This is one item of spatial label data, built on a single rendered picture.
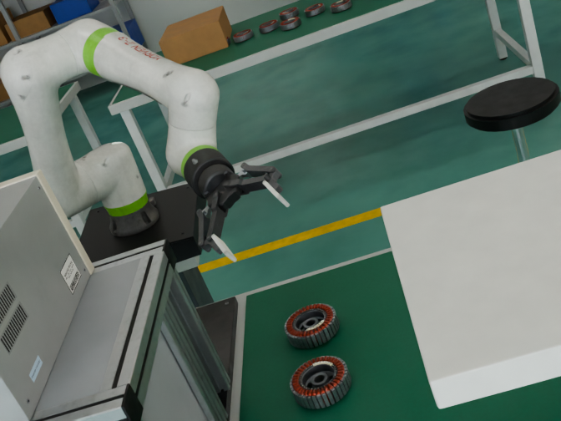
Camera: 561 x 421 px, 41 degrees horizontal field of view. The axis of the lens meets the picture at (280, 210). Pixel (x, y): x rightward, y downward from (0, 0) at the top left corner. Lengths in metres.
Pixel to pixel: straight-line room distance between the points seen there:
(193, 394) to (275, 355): 0.33
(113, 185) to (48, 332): 1.01
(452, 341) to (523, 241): 0.16
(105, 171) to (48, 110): 0.30
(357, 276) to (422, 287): 0.92
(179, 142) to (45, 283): 0.51
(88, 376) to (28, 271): 0.19
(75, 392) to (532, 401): 0.71
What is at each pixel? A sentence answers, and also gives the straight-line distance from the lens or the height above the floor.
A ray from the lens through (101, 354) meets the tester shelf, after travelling 1.13.
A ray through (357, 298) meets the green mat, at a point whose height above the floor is 0.75.
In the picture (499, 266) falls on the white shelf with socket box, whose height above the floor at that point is 1.20.
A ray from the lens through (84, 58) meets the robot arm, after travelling 1.85.
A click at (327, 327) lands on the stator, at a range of 1.55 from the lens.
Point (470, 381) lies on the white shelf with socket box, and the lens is 0.71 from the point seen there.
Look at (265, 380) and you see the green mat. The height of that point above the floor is 0.75.
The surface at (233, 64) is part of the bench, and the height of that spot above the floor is 0.74.
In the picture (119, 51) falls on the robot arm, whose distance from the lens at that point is 1.76.
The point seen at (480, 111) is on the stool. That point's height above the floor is 0.56.
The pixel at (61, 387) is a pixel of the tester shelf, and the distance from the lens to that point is 1.12.
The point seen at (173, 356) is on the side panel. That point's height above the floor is 1.00.
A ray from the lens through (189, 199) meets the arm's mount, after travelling 2.29.
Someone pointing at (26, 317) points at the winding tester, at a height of 1.20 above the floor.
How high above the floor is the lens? 1.66
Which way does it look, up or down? 25 degrees down
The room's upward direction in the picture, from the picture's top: 22 degrees counter-clockwise
